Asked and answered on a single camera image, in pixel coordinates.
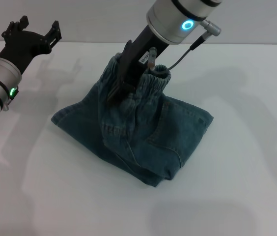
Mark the blue denim shorts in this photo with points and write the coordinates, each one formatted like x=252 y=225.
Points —
x=153 y=127

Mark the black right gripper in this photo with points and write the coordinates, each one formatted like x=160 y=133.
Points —
x=138 y=56

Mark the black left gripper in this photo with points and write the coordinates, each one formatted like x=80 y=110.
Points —
x=21 y=46

